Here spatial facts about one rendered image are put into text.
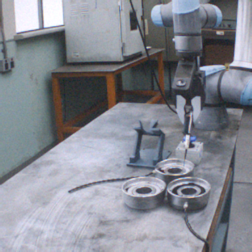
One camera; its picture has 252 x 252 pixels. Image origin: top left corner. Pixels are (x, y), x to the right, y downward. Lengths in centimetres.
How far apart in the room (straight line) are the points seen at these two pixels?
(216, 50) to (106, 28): 163
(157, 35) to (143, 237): 414
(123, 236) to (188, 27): 55
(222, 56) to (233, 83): 305
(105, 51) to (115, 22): 27
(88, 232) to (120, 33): 245
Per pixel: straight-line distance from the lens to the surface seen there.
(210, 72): 134
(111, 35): 313
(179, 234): 78
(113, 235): 79
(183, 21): 97
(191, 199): 84
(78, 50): 329
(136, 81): 523
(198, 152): 107
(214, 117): 137
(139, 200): 85
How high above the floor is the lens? 125
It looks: 18 degrees down
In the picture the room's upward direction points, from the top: 4 degrees counter-clockwise
